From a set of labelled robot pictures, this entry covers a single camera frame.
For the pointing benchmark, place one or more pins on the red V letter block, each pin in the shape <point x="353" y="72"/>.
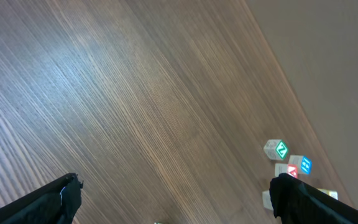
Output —
<point x="289" y="169"/>

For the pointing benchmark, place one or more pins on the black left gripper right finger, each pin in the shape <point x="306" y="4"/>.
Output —
<point x="296" y="202"/>

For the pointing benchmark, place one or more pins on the green E letter block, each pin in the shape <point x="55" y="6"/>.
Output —
<point x="267" y="200"/>

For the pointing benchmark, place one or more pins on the plain top wooden block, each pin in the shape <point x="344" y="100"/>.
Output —
<point x="329" y="193"/>

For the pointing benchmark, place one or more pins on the green Z letter block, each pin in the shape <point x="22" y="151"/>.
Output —
<point x="276" y="149"/>

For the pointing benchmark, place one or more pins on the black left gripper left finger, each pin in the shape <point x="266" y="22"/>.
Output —
<point x="56" y="202"/>

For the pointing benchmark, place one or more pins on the blue top wooden block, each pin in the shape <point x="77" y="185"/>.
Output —
<point x="303" y="164"/>

